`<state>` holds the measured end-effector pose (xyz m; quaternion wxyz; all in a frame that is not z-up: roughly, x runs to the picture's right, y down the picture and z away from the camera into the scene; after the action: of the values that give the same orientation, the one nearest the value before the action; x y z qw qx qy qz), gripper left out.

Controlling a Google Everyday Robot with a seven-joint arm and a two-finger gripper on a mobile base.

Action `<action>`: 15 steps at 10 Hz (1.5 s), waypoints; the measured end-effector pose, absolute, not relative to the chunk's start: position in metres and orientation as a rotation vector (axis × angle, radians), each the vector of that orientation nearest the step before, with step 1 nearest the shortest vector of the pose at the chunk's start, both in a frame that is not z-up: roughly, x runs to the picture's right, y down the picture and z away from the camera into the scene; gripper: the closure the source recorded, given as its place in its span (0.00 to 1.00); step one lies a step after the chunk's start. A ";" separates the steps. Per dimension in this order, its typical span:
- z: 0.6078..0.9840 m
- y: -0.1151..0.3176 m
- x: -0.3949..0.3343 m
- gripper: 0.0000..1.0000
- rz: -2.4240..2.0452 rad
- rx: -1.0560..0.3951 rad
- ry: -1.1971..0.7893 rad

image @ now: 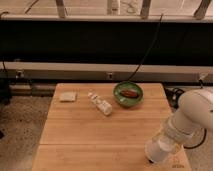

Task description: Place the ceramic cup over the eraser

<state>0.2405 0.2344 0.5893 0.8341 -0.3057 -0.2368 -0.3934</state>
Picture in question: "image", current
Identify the green ceramic bowl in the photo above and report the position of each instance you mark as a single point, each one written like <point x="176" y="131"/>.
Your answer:
<point x="124" y="101"/>

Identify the aluminium frame rail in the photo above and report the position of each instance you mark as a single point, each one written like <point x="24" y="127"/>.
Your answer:
<point x="106" y="72"/>

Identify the brown sausage in bowl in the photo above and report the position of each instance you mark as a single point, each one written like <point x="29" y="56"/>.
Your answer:
<point x="129" y="93"/>

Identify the white plastic bottle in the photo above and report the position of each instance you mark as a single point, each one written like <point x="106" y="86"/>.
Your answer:
<point x="104" y="106"/>

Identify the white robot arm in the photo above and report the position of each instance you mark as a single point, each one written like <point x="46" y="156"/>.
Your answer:
<point x="195" y="109"/>

